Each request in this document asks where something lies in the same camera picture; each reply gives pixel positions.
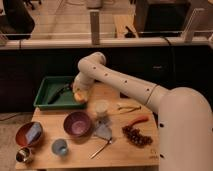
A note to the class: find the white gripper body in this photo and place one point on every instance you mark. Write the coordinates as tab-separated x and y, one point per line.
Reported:
82	84

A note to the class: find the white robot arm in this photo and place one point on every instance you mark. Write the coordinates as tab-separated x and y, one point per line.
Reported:
185	117

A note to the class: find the green plastic tray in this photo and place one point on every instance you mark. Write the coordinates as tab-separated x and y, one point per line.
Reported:
48	87

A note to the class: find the white cup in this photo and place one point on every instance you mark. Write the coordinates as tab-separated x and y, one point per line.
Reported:
101	107

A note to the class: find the purple bowl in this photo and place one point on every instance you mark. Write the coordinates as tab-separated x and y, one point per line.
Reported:
77	124

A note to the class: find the yellow green tongs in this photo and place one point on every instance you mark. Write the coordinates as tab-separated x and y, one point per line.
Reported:
127	109

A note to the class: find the grey folded cloth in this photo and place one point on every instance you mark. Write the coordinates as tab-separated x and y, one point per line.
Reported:
102	131

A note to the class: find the wooden board table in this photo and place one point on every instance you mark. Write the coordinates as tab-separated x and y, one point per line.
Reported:
118	154

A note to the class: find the dark grape bunch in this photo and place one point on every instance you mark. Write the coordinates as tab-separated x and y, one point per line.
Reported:
135	137

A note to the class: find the blue sponge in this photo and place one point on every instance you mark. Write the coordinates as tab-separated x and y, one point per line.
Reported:
33	133

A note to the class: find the light blue cup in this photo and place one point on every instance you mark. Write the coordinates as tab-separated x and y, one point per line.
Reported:
59	147

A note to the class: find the black office chair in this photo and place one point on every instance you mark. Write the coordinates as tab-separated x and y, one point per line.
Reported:
16	23

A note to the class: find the black cabinet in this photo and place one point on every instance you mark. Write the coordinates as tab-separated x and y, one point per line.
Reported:
155	18

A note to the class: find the red brown bowl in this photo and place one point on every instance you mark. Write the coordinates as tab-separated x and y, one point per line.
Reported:
21	139

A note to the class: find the small steel cup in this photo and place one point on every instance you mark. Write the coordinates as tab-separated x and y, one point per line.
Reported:
24	155

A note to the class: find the black handled brush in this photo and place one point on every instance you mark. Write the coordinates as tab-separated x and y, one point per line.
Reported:
58	93

